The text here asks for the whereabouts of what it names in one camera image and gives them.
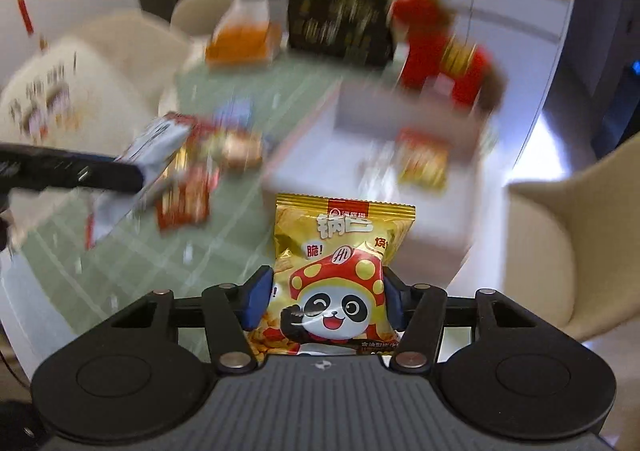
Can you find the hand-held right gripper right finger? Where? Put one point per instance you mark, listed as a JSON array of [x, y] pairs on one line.
[[394, 301]]

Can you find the white chair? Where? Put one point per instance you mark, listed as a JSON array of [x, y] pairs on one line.
[[135, 51]]

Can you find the beige chair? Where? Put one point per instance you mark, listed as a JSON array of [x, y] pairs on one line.
[[200, 11], [575, 241]]

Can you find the green white tablecloth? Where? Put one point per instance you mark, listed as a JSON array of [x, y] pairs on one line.
[[225, 241]]

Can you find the red yellow snack pack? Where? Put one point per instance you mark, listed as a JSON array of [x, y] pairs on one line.
[[422, 161]]

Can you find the pink cardboard box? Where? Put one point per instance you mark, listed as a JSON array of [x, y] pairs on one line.
[[310, 166]]

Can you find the white bag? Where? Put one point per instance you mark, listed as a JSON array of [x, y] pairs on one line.
[[45, 91]]

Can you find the orange tissue box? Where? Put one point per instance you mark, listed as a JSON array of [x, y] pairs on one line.
[[245, 36]]

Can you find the white snack pouch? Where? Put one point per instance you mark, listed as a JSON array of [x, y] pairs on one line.
[[155, 141]]

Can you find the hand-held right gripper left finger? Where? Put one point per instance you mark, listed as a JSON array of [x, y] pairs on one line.
[[256, 298]]

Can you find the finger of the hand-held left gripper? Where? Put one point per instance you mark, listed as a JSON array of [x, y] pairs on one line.
[[75, 170]]

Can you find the red plush horse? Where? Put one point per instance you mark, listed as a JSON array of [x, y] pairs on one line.
[[430, 56]]

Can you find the large black printed bag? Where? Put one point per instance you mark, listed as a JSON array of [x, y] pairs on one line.
[[340, 26]]

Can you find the yellow panda snack bag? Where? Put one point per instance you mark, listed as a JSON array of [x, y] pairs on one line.
[[325, 241]]

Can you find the pile of snack packets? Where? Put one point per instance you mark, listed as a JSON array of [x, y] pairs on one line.
[[185, 201]]

